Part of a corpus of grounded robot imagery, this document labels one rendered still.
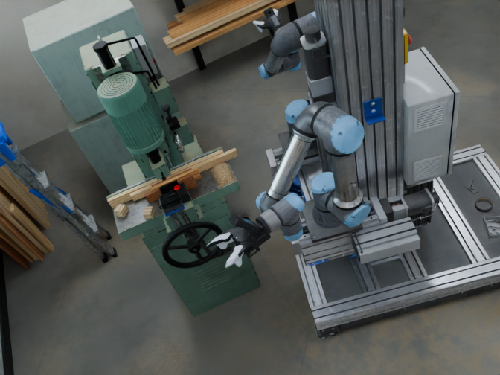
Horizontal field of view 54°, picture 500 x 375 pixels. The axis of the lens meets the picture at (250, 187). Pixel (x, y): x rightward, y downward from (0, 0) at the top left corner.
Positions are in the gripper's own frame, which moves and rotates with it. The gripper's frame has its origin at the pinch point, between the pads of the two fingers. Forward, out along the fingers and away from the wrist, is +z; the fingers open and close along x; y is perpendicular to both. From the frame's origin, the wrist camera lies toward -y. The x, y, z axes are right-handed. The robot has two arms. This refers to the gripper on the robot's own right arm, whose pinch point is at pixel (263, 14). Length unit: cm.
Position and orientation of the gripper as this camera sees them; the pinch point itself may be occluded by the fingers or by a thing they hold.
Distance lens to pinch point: 275.8
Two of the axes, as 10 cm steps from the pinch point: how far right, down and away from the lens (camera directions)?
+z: -4.0, -6.2, 6.8
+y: 3.4, 5.9, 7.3
